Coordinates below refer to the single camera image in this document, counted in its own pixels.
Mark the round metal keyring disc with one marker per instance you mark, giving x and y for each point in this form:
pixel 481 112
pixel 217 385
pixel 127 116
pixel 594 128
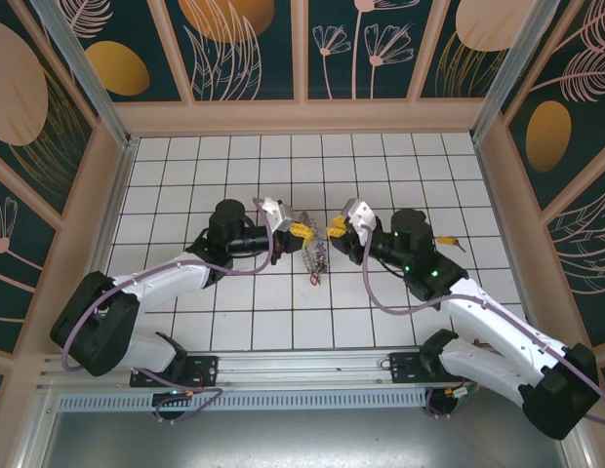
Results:
pixel 307 217

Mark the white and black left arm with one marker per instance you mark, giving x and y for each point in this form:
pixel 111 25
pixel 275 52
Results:
pixel 161 283

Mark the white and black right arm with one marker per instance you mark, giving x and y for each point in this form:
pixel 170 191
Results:
pixel 502 322

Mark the yellow key tag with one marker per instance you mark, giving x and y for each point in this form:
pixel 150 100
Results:
pixel 445 240

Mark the red key tag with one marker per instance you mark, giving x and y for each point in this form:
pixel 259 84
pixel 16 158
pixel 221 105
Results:
pixel 314 279

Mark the grey metal plate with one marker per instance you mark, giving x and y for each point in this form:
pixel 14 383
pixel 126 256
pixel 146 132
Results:
pixel 302 439

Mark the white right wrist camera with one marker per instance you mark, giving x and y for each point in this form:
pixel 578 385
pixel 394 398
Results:
pixel 361 217

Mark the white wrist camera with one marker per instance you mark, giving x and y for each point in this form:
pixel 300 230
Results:
pixel 278 214
pixel 361 217

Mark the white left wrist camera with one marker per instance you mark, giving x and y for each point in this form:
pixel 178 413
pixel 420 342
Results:
pixel 278 214

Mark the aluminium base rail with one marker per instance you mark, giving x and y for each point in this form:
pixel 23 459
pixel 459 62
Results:
pixel 302 368

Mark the wall panel with pink flowers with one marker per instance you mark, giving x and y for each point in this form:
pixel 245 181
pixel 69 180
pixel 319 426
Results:
pixel 361 49

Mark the wall panel orange disc leaves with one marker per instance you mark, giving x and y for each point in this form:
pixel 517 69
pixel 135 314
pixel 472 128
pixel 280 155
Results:
pixel 234 49

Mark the wall panel pink feather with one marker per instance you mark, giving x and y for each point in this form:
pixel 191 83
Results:
pixel 585 253

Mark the wall panel orange oval leaves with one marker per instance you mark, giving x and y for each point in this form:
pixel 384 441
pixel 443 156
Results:
pixel 136 49

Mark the wall panel pink disc gold lines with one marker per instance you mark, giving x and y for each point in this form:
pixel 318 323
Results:
pixel 473 49

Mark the aluminium corner post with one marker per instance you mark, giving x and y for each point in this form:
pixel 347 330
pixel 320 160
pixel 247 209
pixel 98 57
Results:
pixel 83 73
pixel 512 63

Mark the wall panel orange oval feathers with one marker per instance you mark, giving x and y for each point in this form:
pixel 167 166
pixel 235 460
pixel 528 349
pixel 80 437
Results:
pixel 566 97

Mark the wall panel single pink flower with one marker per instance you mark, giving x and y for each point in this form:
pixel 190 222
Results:
pixel 14 268

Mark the wall panel large pink disc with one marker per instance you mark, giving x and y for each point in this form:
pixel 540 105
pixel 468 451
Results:
pixel 19 97

